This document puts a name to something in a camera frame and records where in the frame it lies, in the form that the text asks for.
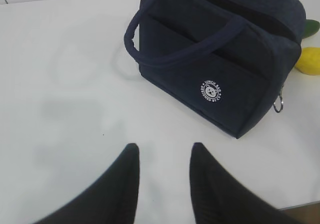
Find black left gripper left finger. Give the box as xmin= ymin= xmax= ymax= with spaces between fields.
xmin=38 ymin=143 xmax=140 ymax=223

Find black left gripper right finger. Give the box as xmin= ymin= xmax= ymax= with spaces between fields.
xmin=190 ymin=143 xmax=298 ymax=223

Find navy blue lunch bag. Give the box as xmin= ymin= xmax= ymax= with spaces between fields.
xmin=124 ymin=0 xmax=306 ymax=138

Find green cucumber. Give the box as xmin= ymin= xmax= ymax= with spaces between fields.
xmin=302 ymin=19 xmax=320 ymax=39

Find yellow lemon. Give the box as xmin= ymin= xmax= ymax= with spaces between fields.
xmin=294 ymin=47 xmax=320 ymax=76

